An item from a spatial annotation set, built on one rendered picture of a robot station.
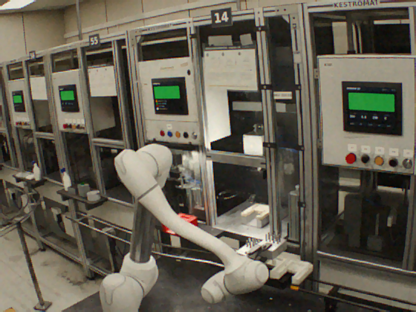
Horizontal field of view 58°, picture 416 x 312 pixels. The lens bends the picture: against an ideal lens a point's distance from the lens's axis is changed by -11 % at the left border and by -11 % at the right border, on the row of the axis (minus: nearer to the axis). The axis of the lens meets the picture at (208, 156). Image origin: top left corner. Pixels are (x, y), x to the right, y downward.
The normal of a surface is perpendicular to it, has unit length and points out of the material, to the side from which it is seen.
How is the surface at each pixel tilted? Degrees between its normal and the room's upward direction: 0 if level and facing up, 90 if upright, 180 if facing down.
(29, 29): 90
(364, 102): 90
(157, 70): 90
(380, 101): 90
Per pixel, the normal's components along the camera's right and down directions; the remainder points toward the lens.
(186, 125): -0.64, 0.25
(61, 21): 0.76, 0.10
